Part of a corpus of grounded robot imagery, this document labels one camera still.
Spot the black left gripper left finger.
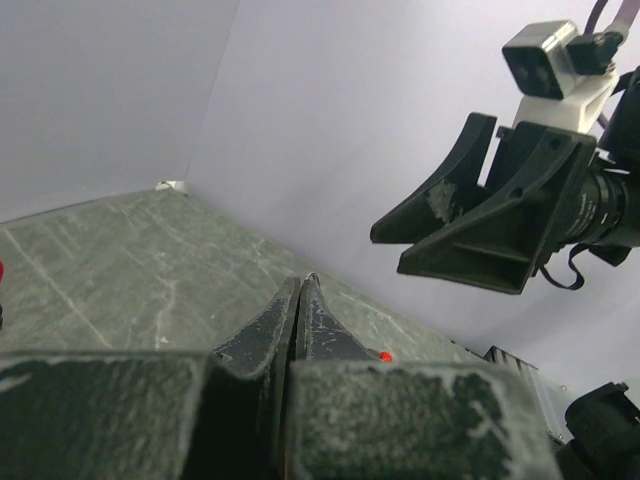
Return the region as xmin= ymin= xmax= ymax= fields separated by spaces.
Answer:
xmin=1 ymin=277 xmax=300 ymax=479

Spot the red black stamp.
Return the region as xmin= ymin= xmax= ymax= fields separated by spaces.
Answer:
xmin=0 ymin=261 xmax=5 ymax=331

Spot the metal key organizer red handle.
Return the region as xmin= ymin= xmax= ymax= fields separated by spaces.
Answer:
xmin=295 ymin=273 xmax=395 ymax=363

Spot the aluminium front rail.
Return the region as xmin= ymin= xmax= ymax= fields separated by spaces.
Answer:
xmin=483 ymin=346 xmax=578 ymax=443

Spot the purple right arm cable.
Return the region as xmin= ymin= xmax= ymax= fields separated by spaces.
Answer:
xmin=583 ymin=0 xmax=637 ymax=131

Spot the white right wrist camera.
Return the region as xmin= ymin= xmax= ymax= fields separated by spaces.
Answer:
xmin=502 ymin=20 xmax=630 ymax=134

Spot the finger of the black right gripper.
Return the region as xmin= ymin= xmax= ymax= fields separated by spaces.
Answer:
xmin=370 ymin=113 xmax=496 ymax=244
xmin=396 ymin=119 xmax=596 ymax=294

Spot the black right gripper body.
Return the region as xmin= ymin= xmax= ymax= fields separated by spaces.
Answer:
xmin=489 ymin=124 xmax=630 ymax=255

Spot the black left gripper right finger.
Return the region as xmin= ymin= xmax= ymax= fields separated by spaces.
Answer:
xmin=289 ymin=277 xmax=560 ymax=479

